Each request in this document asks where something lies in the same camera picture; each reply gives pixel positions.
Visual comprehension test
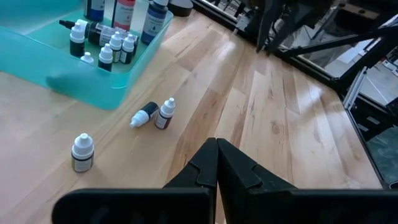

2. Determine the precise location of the small maroon dropper bottle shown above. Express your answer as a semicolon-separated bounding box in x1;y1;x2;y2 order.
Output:
154;97;177;130

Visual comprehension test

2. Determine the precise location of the small beige-label dropper bottle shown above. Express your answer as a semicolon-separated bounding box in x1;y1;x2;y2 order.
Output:
71;133;95;174

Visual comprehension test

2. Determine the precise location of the teal translucent plastic bin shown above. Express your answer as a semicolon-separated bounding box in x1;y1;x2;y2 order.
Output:
0;0;174;111

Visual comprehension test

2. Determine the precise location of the large pink food coloring bottle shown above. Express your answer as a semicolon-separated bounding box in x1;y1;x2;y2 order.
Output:
111;0;137;32

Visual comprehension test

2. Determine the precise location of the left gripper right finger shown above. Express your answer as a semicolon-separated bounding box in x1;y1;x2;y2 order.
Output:
216;138;398;224

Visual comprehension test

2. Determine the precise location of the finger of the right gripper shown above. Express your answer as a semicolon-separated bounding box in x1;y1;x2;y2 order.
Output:
266;6;304;54
256;0;276;52

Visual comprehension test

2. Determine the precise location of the small black dropper bottle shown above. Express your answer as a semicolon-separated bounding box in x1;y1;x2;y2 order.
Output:
129;101;160;129

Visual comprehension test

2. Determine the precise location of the silver aluminium bar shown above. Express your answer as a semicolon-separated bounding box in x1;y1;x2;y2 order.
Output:
341;65;368;110

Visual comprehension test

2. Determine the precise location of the large blue food coloring bottle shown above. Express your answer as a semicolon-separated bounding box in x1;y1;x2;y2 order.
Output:
83;0;106;22

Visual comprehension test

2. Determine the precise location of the large black food coloring bottle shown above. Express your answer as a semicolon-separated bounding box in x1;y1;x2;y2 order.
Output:
58;18;140;47

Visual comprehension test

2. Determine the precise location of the white globe lamp black stand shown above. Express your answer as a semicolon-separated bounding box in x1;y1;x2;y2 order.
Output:
167;0;195;18

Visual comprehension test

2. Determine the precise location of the large purple food coloring bottle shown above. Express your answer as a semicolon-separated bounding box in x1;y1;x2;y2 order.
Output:
140;0;170;45

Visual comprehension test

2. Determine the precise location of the small dark dropper bottle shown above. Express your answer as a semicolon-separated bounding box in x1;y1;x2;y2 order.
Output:
80;51;95;65

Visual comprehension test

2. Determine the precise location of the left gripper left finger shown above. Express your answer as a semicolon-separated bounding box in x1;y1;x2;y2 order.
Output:
51;137;218;224

